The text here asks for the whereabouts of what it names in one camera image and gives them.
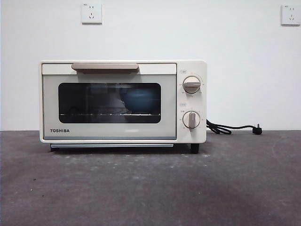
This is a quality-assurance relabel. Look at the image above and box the metal wire oven rack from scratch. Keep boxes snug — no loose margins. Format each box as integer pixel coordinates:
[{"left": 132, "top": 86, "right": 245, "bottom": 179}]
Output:
[{"left": 60, "top": 113, "right": 162, "bottom": 117}]

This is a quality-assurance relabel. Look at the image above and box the cream Toshiba toaster oven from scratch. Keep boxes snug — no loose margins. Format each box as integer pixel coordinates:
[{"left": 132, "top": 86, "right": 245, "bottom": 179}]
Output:
[{"left": 39, "top": 60, "right": 207, "bottom": 154}]

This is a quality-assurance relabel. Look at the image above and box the oven door with glass window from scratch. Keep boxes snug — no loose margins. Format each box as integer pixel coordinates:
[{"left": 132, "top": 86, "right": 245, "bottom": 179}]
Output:
[{"left": 41, "top": 63, "right": 177, "bottom": 141}]

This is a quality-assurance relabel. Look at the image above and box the white wall socket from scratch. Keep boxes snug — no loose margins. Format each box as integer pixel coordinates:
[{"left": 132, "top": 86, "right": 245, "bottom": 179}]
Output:
[
  {"left": 81, "top": 3, "right": 103, "bottom": 25},
  {"left": 281, "top": 4, "right": 301, "bottom": 26}
]

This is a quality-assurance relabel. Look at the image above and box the blue ribbed bowl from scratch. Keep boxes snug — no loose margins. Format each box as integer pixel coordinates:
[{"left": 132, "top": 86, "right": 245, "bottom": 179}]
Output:
[{"left": 119, "top": 88, "right": 154, "bottom": 113}]

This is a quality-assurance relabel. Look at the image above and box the cream oven temperature knob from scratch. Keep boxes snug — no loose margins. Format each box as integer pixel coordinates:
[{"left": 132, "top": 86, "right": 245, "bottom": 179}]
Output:
[{"left": 182, "top": 76, "right": 202, "bottom": 94}]

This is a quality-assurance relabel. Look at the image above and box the cream oven timer knob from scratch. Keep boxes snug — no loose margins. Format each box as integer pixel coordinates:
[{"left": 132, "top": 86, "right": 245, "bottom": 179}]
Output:
[{"left": 182, "top": 111, "right": 201, "bottom": 129}]

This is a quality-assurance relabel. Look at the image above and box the black power cable with plug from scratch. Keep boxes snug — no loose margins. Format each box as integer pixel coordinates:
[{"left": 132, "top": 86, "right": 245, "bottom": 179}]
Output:
[{"left": 206, "top": 118, "right": 263, "bottom": 136}]

